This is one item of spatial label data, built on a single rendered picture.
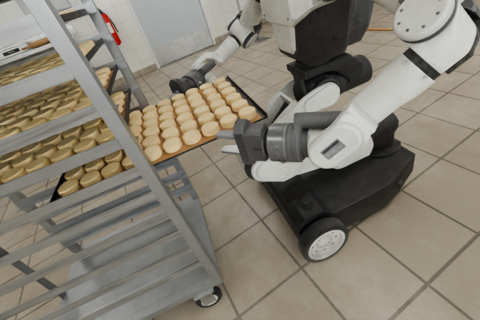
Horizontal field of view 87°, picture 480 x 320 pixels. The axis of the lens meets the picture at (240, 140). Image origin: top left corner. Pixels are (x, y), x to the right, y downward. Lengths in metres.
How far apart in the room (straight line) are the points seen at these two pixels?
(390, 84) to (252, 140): 0.28
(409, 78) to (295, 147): 0.23
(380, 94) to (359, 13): 0.47
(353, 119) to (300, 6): 0.39
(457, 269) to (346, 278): 0.37
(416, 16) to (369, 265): 0.92
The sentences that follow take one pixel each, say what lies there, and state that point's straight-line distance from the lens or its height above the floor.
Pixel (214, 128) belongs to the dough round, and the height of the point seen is 0.70.
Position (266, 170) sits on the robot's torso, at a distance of 0.95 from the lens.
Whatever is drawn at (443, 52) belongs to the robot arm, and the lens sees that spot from 0.49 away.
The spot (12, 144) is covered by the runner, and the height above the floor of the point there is 0.87.
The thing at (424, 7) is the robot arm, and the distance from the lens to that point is 0.49.
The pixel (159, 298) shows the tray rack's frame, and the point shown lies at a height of 0.15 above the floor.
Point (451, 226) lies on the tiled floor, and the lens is 1.34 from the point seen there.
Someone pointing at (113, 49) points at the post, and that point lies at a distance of 1.01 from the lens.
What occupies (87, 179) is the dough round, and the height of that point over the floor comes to 0.70.
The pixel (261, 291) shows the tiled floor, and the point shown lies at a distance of 1.16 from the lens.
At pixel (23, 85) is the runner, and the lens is 0.64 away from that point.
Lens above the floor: 1.04
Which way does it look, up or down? 34 degrees down
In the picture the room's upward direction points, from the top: 19 degrees counter-clockwise
